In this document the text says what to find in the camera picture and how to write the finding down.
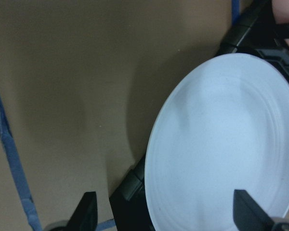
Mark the light blue plate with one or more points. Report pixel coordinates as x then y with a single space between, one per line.
224 127

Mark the black dish rack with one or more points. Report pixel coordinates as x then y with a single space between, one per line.
255 32

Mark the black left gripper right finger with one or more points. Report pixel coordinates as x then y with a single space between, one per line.
248 215

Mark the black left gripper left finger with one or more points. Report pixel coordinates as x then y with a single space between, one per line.
84 217

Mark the pink plate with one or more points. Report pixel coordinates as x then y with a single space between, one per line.
280 10

